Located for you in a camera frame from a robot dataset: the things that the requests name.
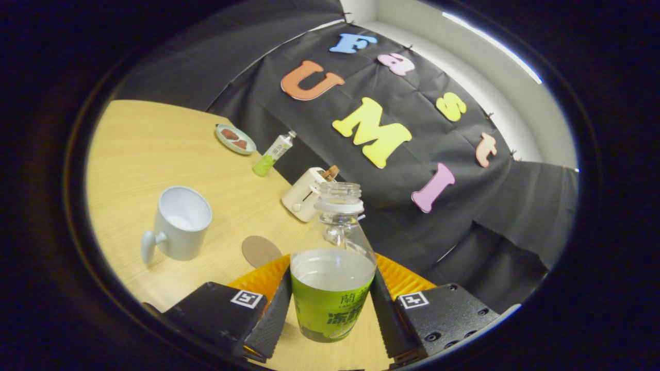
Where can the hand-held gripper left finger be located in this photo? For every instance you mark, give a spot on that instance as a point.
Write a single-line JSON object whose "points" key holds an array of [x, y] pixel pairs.
{"points": [[276, 314]]}

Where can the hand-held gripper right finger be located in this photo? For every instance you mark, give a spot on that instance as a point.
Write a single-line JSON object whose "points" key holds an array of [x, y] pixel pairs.
{"points": [[384, 314]]}

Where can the green label juice bottle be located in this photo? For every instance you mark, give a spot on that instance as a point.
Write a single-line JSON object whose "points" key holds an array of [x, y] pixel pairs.
{"points": [[330, 304]]}

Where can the round brown coaster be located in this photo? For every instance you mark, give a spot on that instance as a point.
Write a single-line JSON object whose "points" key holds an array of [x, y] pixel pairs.
{"points": [[260, 251]]}

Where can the pale blue cup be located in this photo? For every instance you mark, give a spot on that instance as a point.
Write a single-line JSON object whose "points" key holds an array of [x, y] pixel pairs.
{"points": [[180, 237]]}

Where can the small green drink bottle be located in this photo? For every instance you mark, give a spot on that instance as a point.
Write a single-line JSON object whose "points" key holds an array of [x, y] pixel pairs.
{"points": [[270, 157]]}

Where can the cream toaster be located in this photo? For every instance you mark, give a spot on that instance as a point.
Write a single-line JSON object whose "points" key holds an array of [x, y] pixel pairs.
{"points": [[301, 198]]}

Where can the black backdrop cloth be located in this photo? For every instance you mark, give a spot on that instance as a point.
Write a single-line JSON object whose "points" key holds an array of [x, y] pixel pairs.
{"points": [[412, 170]]}

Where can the brown bread slice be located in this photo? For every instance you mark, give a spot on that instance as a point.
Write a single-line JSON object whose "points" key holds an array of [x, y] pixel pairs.
{"points": [[330, 172]]}

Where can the pale green plate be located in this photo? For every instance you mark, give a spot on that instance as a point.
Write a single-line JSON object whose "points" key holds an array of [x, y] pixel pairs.
{"points": [[246, 148]]}

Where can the brown food piece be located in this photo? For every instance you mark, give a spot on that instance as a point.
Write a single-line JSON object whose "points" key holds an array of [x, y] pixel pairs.
{"points": [[240, 144], [230, 134]]}

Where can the wooden table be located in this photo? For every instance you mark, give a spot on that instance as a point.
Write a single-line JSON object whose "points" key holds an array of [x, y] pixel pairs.
{"points": [[149, 149]]}

